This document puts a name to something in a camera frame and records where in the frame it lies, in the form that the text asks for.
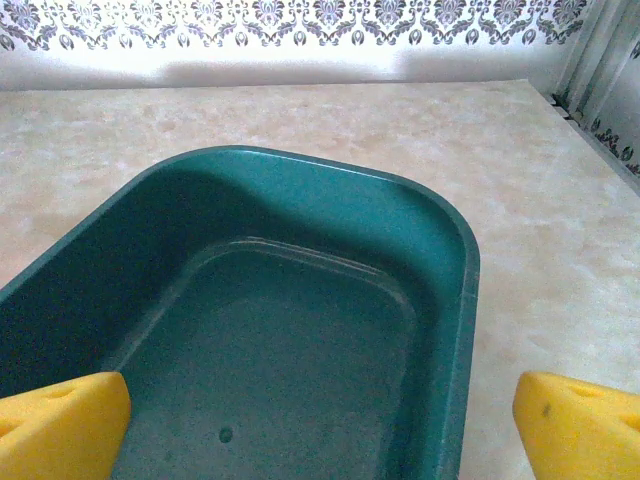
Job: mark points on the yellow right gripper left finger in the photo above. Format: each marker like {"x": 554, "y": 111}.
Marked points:
{"x": 60, "y": 430}

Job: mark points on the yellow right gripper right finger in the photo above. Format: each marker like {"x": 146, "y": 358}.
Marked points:
{"x": 580, "y": 435}

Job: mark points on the teal plastic bin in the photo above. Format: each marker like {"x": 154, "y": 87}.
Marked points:
{"x": 300, "y": 325}

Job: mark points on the aluminium frame post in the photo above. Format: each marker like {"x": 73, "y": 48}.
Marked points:
{"x": 590, "y": 60}

